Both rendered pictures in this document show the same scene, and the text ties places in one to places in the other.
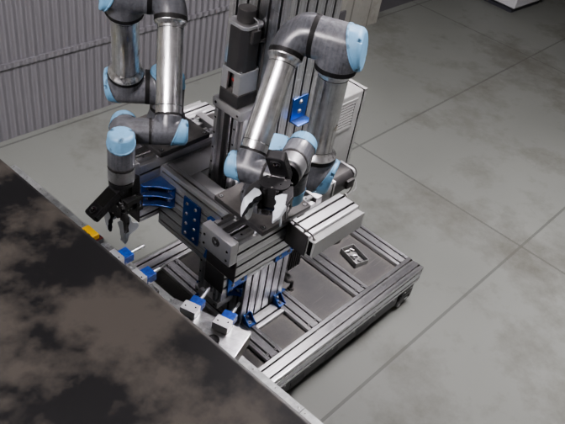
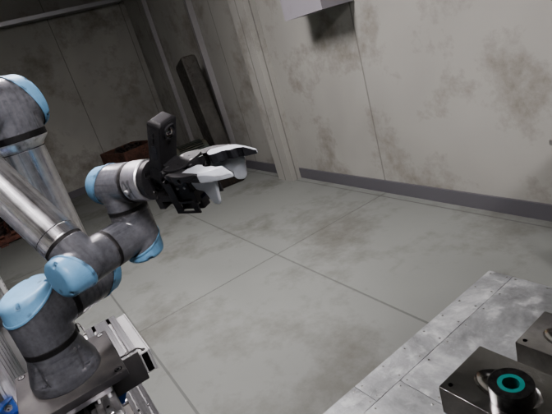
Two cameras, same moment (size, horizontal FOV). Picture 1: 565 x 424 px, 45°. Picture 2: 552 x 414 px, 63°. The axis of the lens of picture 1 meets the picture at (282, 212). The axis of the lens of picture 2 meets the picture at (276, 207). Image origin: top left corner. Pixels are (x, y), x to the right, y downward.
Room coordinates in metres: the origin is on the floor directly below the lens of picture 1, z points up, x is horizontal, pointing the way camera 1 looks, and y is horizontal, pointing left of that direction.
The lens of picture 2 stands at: (0.83, 0.64, 1.61)
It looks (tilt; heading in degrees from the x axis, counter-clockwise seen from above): 20 degrees down; 295
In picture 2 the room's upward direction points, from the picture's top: 17 degrees counter-clockwise
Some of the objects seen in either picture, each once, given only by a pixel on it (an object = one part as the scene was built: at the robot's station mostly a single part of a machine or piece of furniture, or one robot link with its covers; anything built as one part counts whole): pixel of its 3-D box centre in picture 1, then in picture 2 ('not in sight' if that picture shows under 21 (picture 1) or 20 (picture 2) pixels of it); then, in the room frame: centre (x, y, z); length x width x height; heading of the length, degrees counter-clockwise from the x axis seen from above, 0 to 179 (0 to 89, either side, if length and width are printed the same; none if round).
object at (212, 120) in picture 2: not in sight; (188, 126); (4.09, -4.46, 0.83); 0.96 x 0.94 x 1.67; 53
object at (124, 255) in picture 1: (127, 254); not in sight; (1.51, 0.45, 0.89); 0.13 x 0.05 x 0.05; 145
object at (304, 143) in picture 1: (298, 152); (117, 185); (1.44, -0.01, 1.43); 0.11 x 0.08 x 0.09; 169
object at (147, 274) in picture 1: (149, 273); not in sight; (1.45, 0.36, 0.89); 0.13 x 0.05 x 0.05; 145
